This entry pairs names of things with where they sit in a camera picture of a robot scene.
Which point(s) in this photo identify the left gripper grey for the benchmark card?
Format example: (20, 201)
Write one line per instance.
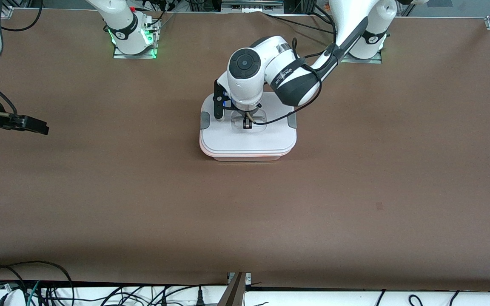
(248, 122)

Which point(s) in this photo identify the white box lid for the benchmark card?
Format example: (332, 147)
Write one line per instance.
(249, 140)

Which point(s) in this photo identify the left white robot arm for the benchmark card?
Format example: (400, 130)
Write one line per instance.
(296, 72)

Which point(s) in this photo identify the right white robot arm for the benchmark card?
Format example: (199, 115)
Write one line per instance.
(123, 25)

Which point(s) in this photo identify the pink plastic box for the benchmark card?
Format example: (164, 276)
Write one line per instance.
(245, 158)

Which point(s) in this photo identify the grey metal box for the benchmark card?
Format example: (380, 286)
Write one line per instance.
(251, 5)

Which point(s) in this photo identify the brown table mat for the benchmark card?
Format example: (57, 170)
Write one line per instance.
(245, 221)

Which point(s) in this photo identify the black power plug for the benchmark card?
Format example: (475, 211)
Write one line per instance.
(200, 297)

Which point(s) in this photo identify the white lower shelf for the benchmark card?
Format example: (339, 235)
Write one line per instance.
(313, 299)

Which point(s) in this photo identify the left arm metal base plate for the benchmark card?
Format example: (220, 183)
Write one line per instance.
(364, 60)

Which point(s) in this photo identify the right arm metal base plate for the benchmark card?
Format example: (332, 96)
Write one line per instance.
(121, 55)

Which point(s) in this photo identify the aluminium corner bracket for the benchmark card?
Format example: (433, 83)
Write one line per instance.
(4, 8)

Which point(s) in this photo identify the aluminium profile post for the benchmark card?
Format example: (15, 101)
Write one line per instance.
(234, 293)

